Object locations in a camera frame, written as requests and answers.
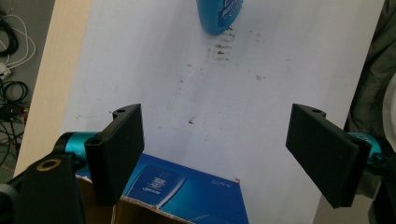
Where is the black cable coil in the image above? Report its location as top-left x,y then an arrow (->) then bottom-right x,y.
0,80 -> 29,105
0,18 -> 20,58

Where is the blue cardboard box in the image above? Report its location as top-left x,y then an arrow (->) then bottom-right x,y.
75,152 -> 250,224

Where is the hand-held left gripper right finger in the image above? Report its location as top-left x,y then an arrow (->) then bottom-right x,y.
285,103 -> 373,209

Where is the white cable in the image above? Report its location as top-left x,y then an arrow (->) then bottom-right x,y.
0,13 -> 37,71

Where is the white paper sheet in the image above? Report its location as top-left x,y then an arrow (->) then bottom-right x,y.
60,0 -> 386,224

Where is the blue plastic bottle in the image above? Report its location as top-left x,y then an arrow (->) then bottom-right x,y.
195,0 -> 244,35

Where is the white plug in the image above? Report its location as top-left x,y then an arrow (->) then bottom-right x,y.
0,62 -> 12,80

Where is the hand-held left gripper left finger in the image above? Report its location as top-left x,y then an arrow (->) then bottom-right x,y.
84,103 -> 146,207

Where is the dark green cloth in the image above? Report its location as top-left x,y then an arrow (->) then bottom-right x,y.
343,0 -> 396,142

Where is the tangle of dark cables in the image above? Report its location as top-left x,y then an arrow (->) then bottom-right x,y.
0,104 -> 31,167

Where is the white round object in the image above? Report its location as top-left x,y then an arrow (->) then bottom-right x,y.
382,73 -> 396,142

